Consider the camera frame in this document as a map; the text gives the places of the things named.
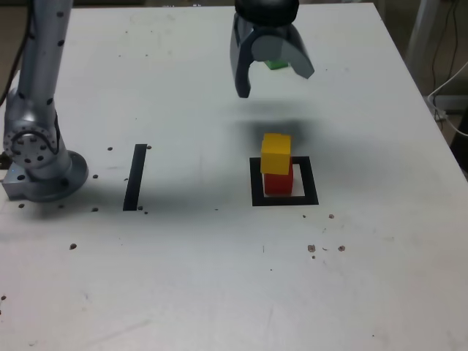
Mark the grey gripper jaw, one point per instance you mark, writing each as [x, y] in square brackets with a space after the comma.
[239, 55]
[270, 45]

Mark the green cube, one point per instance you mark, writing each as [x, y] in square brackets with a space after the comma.
[276, 65]

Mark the yellow cube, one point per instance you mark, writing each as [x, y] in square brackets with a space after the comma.
[276, 155]

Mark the red cube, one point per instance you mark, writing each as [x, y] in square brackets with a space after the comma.
[278, 184]

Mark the black tape square outline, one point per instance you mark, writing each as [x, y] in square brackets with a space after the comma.
[256, 197]

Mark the white furniture leg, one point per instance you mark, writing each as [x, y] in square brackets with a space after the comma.
[420, 36]

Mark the black tape strip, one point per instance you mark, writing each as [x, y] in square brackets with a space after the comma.
[134, 179]

